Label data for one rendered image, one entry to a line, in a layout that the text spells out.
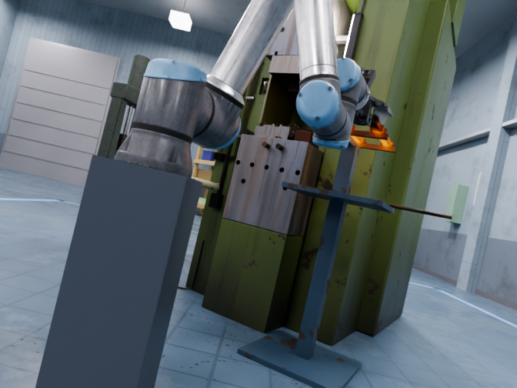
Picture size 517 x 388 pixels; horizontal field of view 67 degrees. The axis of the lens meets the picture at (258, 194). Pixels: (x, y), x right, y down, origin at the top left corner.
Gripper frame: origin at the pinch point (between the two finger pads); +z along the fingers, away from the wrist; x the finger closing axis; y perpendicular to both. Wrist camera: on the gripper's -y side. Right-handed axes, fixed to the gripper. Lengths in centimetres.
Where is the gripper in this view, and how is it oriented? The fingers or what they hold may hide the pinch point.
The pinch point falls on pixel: (368, 111)
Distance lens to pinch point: 135.2
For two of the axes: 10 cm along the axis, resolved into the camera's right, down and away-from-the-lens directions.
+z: 4.4, 1.3, 8.9
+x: 8.7, 1.9, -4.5
